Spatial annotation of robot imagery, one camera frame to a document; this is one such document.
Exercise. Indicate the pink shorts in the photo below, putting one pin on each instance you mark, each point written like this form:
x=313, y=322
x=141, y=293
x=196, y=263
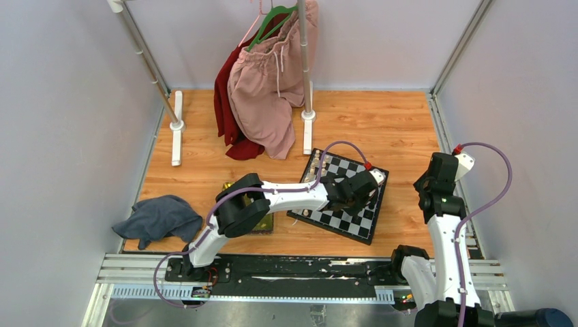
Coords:
x=265, y=84

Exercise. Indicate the gold metal tin tray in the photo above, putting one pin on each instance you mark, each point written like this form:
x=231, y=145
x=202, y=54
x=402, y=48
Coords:
x=265, y=225

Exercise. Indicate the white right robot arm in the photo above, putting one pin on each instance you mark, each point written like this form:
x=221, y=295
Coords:
x=442, y=288

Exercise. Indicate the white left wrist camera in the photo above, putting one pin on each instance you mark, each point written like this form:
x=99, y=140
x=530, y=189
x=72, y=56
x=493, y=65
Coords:
x=379, y=176

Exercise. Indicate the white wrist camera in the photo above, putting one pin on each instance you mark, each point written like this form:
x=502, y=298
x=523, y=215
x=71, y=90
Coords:
x=379, y=176
x=465, y=164

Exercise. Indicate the pink clothes hanger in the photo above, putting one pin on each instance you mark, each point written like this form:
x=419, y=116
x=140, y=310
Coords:
x=253, y=30

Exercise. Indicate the black and white chessboard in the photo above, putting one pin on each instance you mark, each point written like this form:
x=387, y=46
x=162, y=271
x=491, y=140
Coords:
x=360, y=228

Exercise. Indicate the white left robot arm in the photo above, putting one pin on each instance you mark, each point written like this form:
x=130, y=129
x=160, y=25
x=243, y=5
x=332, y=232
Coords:
x=239, y=208

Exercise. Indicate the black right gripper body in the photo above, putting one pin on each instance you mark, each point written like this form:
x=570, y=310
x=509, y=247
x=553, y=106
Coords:
x=422, y=184

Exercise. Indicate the green clothes hanger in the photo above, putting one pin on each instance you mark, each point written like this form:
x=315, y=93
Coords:
x=265, y=32

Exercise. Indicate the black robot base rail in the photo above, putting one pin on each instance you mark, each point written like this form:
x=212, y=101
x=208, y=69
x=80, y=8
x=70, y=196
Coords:
x=257, y=278

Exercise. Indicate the grey blue cloth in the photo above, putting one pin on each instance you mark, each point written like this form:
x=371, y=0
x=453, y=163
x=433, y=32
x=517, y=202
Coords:
x=157, y=218

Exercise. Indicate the dark red garment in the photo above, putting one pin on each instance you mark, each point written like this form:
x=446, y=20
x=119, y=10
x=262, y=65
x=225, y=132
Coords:
x=239, y=147

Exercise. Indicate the dark blue cylinder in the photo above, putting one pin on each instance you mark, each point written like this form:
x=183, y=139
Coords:
x=545, y=317

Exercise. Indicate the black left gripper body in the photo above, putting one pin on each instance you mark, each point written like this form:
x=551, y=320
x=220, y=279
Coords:
x=354, y=205

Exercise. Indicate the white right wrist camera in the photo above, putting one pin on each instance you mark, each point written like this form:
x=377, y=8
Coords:
x=465, y=164

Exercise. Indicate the white clothes rack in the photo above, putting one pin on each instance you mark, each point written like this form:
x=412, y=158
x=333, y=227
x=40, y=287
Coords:
x=175, y=111

